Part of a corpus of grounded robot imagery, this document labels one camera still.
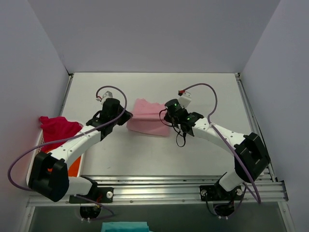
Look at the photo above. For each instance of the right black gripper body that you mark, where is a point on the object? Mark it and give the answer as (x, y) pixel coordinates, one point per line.
(169, 118)

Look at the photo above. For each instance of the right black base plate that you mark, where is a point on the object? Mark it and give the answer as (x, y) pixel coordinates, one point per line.
(217, 193)

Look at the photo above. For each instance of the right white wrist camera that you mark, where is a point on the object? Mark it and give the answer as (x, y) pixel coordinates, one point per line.
(184, 98)

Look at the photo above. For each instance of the orange t-shirt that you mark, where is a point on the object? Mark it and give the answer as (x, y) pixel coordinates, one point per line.
(74, 168)

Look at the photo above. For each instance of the magenta t-shirt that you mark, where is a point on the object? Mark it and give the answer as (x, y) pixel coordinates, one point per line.
(58, 128)

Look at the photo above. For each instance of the aluminium extrusion rail frame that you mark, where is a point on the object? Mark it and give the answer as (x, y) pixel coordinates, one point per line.
(152, 170)

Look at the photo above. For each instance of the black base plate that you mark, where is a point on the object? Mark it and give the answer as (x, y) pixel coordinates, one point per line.
(100, 194)
(217, 193)

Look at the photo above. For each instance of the pink t-shirt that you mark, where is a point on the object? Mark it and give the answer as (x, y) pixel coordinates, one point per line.
(146, 119)

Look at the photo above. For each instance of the teal folded cloth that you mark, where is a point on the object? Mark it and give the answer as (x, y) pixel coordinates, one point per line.
(125, 227)

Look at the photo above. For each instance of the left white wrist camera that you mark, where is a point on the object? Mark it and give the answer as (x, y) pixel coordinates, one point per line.
(104, 97)

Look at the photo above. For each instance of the white perforated plastic basket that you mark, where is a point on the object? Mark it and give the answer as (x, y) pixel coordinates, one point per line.
(44, 148)

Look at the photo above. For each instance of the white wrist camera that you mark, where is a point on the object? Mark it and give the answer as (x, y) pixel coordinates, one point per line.
(184, 98)
(104, 97)

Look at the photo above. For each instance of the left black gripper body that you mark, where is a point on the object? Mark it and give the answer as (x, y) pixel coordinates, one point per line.
(125, 116)

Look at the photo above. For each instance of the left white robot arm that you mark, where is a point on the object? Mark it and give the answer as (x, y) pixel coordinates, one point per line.
(49, 172)

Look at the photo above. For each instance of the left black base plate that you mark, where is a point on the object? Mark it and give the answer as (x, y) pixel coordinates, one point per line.
(100, 194)

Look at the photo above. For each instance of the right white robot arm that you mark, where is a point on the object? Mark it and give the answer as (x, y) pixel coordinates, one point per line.
(250, 154)

